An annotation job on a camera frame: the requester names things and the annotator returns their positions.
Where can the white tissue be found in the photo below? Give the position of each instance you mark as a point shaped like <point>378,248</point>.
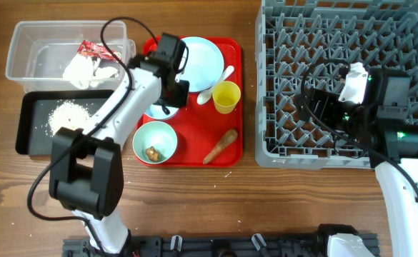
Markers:
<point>85,72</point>

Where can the yellow plastic cup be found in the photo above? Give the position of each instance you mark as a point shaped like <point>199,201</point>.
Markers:
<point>225,96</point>

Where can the red snack wrapper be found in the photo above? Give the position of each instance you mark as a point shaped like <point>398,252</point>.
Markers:
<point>90,49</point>

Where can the clear plastic waste bin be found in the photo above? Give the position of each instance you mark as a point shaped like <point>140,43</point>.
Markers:
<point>41,50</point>

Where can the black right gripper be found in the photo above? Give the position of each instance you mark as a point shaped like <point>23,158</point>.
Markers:
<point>328,101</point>

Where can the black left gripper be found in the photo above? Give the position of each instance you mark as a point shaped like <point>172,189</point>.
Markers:
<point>181,99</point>

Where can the red serving tray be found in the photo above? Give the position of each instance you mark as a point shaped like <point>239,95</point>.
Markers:
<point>198,129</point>

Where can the mint green bowl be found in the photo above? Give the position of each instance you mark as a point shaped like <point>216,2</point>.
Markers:
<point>159,135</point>

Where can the black tray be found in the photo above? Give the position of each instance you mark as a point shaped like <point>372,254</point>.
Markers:
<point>31,136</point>

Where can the white plastic spoon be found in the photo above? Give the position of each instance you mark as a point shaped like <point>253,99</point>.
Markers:
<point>205,95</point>

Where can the light blue plate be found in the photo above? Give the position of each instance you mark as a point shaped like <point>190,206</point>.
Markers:
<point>205,64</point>

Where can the grey dishwasher rack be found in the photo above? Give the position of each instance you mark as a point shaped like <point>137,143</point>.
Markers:
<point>292,35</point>

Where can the orange carrot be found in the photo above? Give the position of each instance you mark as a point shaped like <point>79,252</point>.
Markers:
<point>228,138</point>

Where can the brown food scrap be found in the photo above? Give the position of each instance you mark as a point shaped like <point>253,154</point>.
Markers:
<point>152,154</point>

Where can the light blue bowl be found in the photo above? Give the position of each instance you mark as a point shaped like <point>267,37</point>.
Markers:
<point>156,112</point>

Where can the pile of white rice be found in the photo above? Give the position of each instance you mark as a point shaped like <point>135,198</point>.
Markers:
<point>66,114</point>

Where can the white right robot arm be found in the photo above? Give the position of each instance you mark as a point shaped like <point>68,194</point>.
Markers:
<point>371,113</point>

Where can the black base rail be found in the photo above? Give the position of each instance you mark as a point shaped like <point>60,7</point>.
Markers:
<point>155,246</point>

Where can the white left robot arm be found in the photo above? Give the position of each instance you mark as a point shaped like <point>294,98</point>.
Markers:
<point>86,173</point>

